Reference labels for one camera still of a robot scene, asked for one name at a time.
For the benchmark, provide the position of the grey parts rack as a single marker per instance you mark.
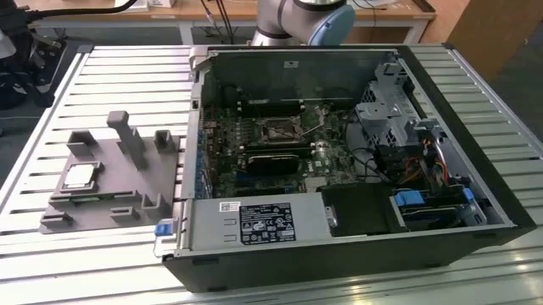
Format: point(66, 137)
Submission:
point(124, 178)

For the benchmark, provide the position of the silver drive cage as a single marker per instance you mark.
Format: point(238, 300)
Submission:
point(378, 120)

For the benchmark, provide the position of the brown wooden cabinet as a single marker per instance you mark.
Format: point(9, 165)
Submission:
point(497, 31)

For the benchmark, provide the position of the blue disk carrier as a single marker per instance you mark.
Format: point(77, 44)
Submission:
point(409, 198)

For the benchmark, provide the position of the small silver chipset heatsink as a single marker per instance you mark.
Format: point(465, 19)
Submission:
point(316, 184)

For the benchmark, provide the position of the CPU socket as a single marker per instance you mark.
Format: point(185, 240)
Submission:
point(278, 131)

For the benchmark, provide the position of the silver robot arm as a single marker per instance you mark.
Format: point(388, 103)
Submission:
point(276, 19)

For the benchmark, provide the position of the blue case latch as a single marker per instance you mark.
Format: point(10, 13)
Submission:
point(164, 229)

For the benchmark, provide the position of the silver power supply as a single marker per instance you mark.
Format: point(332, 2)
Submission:
point(213, 228)

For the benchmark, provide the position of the green motherboard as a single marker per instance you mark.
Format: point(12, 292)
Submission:
point(336, 159)

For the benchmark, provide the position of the wooden desk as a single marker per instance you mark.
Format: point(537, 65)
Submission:
point(192, 12)

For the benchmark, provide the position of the silver CPU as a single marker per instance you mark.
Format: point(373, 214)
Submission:
point(81, 174)

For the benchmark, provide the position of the black RAM slot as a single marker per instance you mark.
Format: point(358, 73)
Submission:
point(276, 150)
point(272, 108)

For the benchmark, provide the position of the black PC case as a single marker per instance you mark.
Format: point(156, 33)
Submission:
point(297, 270)

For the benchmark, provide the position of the green RAM stick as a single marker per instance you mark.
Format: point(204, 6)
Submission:
point(89, 199)

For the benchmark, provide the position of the black graphics card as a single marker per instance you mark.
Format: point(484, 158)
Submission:
point(272, 163)

